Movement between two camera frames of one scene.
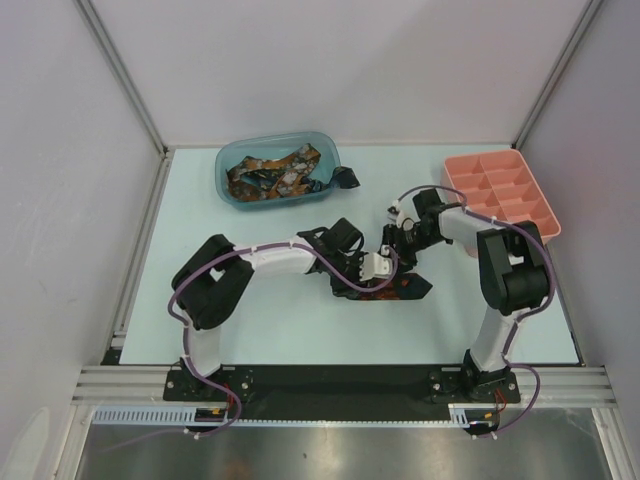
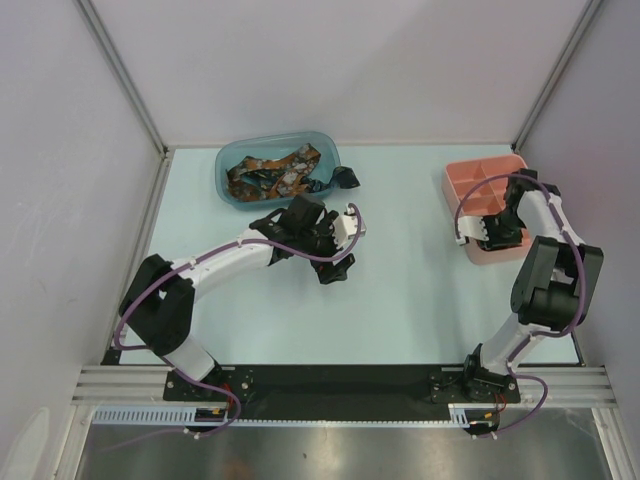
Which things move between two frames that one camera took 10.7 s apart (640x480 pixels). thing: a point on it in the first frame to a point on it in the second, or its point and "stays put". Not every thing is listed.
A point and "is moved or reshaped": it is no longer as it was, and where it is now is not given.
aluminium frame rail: (144, 387) stays put
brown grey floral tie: (252, 179) stays put
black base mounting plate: (333, 391) stays put
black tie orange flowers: (404, 286) is moved or reshaped
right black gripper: (392, 235) to (487, 221)
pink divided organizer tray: (500, 184) stays put
